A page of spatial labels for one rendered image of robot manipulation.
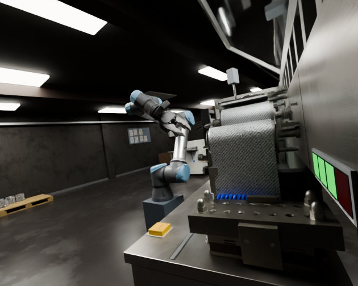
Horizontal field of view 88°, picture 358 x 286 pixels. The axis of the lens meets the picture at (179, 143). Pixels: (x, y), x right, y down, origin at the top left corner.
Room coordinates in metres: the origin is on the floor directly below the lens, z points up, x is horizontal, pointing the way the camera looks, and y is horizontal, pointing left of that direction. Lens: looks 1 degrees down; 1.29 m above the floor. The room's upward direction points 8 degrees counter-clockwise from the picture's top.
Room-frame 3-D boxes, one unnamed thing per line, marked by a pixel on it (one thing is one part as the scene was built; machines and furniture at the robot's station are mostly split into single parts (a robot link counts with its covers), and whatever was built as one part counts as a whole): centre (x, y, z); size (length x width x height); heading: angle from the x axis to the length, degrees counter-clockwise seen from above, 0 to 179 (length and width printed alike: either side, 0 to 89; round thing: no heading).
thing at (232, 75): (1.30, -0.43, 1.66); 0.07 x 0.07 x 0.10; 42
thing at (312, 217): (0.48, -0.33, 1.05); 0.04 x 0.04 x 0.04
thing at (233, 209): (0.59, -0.21, 1.00); 0.40 x 0.16 x 0.06; 63
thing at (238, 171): (0.71, -0.23, 1.11); 0.23 x 0.01 x 0.18; 63
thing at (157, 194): (1.26, 0.16, 0.95); 0.15 x 0.15 x 0.10
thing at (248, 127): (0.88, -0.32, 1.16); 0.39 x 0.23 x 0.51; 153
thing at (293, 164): (1.62, -0.95, 1.02); 2.24 x 0.04 x 0.24; 153
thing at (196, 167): (6.32, -0.58, 0.58); 2.52 x 0.61 x 1.15; 144
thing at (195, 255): (1.64, -0.61, 0.88); 2.52 x 0.66 x 0.04; 153
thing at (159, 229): (0.79, 0.13, 0.91); 0.07 x 0.07 x 0.02; 63
